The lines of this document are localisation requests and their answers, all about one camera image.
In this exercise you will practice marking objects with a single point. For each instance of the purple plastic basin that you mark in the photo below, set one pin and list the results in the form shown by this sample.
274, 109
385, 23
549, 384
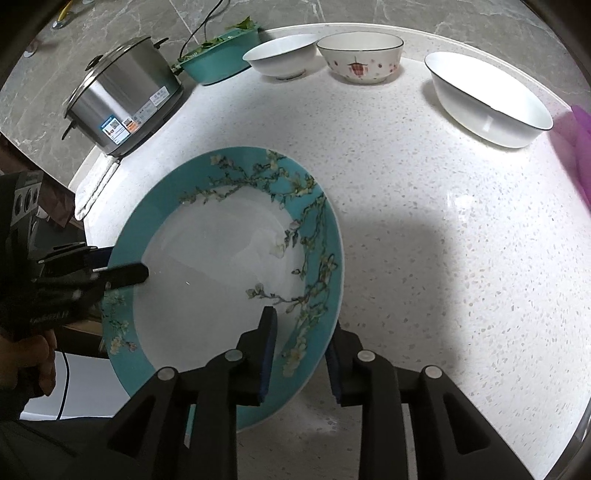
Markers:
582, 152

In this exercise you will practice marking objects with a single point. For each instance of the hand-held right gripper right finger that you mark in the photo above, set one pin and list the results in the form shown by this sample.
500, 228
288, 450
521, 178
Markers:
333, 369

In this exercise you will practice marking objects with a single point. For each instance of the white folded cloth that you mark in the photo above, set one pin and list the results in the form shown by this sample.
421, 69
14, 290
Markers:
97, 184

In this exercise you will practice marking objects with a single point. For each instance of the large teal floral plate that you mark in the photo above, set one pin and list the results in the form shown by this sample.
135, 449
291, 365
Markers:
207, 277

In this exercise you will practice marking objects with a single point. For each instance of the person's left hand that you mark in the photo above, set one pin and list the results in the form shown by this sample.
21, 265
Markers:
32, 360

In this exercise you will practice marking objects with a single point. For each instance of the small white bowl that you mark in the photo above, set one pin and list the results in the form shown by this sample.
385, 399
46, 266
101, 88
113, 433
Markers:
281, 57

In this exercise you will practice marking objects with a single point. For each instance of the cream patterned bowl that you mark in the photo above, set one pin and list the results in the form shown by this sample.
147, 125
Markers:
360, 62

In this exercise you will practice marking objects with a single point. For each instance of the leafy green vegetables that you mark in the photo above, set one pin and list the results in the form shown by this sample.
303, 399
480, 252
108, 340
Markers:
203, 48

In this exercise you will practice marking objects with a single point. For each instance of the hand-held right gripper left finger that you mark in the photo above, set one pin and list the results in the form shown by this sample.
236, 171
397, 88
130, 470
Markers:
269, 355

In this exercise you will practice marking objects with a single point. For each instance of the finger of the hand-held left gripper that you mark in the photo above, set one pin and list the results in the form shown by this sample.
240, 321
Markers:
76, 256
122, 274

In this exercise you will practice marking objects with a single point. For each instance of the large white bowl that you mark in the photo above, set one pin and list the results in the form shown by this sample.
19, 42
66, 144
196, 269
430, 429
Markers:
489, 106

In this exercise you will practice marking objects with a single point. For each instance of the teal plastic basin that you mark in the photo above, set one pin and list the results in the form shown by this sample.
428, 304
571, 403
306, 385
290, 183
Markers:
217, 62

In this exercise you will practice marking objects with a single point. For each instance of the stainless steel rice cooker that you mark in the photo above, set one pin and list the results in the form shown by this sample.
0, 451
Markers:
124, 92

